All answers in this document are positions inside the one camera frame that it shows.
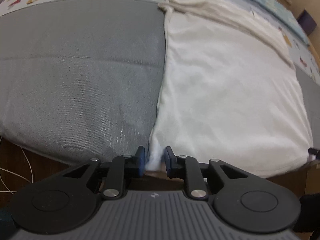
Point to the purple box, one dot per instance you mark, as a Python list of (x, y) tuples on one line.
[(306, 22)]

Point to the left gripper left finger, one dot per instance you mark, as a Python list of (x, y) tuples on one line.
[(121, 169)]

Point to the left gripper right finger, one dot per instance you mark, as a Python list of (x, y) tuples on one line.
[(187, 169)]

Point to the light blue patterned sheet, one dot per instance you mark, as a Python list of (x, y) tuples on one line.
[(285, 16)]

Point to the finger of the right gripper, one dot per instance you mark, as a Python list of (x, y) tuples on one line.
[(314, 152)]

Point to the white t-shirt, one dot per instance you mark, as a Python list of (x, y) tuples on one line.
[(229, 91)]

